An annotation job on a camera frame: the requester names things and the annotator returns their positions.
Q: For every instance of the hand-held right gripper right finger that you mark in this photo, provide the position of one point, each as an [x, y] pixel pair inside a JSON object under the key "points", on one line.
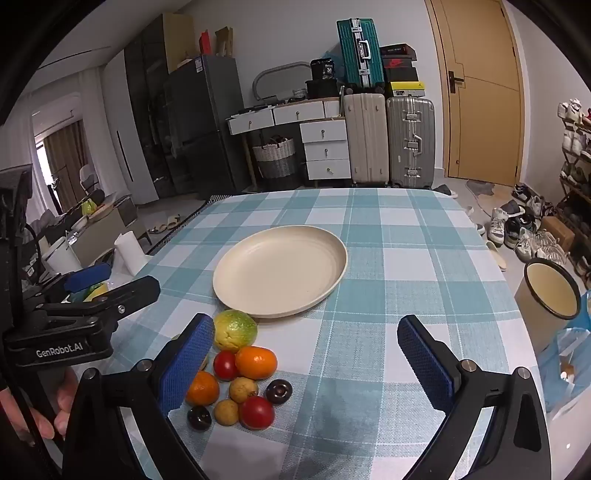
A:
{"points": [[425, 364]]}

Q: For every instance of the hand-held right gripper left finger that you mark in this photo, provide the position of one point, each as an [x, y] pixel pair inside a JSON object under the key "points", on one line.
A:
{"points": [[187, 364]]}

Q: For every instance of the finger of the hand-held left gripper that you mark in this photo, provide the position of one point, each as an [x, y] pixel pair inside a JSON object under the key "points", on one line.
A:
{"points": [[134, 290], [87, 277]]}

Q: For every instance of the small orange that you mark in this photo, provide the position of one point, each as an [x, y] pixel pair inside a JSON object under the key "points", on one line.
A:
{"points": [[203, 390]]}

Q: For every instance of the small red tomato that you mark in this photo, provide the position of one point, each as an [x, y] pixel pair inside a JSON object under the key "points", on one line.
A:
{"points": [[226, 364]]}

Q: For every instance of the dark plum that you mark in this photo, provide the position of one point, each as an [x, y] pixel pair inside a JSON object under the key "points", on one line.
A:
{"points": [[199, 417], [279, 392]]}

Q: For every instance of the small yellow fruit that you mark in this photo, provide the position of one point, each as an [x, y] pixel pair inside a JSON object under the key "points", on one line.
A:
{"points": [[226, 412], [243, 390]]}

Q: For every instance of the green yellow citrus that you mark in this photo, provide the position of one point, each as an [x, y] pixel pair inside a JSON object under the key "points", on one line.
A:
{"points": [[238, 327]]}

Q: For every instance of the large orange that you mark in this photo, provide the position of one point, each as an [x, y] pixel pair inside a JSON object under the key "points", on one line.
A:
{"points": [[256, 362]]}

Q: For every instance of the large red tomato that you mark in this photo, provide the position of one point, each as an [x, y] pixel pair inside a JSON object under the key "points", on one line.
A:
{"points": [[256, 413]]}

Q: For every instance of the cream round plate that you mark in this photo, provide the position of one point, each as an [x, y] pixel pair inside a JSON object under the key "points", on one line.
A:
{"points": [[277, 272]]}

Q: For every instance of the person's left hand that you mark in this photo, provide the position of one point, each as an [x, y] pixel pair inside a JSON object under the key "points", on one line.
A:
{"points": [[62, 406]]}

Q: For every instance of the white appliance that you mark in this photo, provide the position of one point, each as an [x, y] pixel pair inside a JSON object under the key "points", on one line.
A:
{"points": [[62, 258]]}

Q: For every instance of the paper towel roll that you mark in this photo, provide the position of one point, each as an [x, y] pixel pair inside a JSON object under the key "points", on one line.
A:
{"points": [[130, 254]]}

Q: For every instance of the low coffee table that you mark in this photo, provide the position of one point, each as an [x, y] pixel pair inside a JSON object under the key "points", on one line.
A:
{"points": [[101, 230]]}

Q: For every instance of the green plastic bag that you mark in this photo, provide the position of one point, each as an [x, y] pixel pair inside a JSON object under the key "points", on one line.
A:
{"points": [[89, 206]]}

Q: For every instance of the pair of beige slippers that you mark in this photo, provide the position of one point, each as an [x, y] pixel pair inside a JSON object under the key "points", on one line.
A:
{"points": [[166, 224]]}

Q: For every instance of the white chair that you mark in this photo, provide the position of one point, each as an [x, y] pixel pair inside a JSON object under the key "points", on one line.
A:
{"points": [[90, 177]]}

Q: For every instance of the teal checked tablecloth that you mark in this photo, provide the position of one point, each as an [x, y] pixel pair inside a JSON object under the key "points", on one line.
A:
{"points": [[392, 258]]}

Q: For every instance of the brown curtain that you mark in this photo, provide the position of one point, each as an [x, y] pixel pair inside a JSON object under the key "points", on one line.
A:
{"points": [[69, 161]]}

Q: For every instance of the cream trash can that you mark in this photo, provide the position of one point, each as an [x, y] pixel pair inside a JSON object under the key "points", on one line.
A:
{"points": [[535, 318]]}

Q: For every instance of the blue plastic bag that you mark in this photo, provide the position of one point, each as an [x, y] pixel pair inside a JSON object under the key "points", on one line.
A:
{"points": [[568, 355]]}

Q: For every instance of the pile of shoes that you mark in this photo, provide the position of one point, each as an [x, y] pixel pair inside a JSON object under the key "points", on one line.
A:
{"points": [[517, 226]]}

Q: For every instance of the dark glass cabinet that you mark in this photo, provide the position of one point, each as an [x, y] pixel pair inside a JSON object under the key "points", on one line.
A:
{"points": [[147, 115]]}

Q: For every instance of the dark slipper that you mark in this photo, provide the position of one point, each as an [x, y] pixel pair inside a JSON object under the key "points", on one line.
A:
{"points": [[445, 190]]}

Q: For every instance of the beige rug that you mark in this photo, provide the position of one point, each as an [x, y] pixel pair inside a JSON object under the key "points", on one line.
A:
{"points": [[496, 203]]}

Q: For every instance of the grey refrigerator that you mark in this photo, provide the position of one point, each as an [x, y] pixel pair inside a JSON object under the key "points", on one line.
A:
{"points": [[207, 129]]}

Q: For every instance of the grey door mat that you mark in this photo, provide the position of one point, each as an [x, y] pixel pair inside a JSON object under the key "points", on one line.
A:
{"points": [[480, 187]]}

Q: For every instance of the small cardboard box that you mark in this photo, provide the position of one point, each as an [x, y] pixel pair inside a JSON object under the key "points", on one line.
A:
{"points": [[556, 230]]}

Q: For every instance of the woven basket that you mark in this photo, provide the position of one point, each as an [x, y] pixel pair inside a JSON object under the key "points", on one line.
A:
{"points": [[274, 159]]}

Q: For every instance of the silver suitcase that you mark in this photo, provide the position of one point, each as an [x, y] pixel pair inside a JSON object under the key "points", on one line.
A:
{"points": [[411, 138]]}

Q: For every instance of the beige suitcase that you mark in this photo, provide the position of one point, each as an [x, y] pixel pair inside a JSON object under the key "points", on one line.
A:
{"points": [[367, 138]]}

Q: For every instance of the shoe rack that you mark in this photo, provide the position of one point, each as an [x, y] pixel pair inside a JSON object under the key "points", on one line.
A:
{"points": [[577, 184]]}

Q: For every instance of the white desk with drawers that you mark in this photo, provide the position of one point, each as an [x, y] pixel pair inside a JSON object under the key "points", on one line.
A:
{"points": [[325, 147]]}

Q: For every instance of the wooden door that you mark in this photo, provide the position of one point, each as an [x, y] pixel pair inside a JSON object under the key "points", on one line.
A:
{"points": [[485, 124]]}

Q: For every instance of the rounded mirror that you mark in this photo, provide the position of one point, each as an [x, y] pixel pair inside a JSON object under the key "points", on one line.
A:
{"points": [[281, 81]]}

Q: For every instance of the brown paper bag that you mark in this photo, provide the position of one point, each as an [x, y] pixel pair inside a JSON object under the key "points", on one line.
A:
{"points": [[224, 42]]}

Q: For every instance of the yellow black shoebox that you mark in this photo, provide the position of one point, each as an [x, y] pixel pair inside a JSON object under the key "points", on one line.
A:
{"points": [[406, 89]]}

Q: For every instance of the black storage bin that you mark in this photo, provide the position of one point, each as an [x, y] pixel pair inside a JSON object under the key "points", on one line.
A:
{"points": [[323, 88]]}

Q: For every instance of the plain black shoebox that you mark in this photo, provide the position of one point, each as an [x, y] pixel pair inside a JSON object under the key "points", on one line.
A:
{"points": [[401, 74]]}

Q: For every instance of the black printed box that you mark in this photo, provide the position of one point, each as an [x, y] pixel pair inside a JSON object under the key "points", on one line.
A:
{"points": [[323, 69]]}

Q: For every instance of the black red logo shoebox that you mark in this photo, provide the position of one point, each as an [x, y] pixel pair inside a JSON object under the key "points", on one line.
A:
{"points": [[399, 62]]}

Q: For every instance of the teal suitcase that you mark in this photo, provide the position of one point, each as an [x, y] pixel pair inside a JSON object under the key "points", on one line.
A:
{"points": [[358, 53]]}

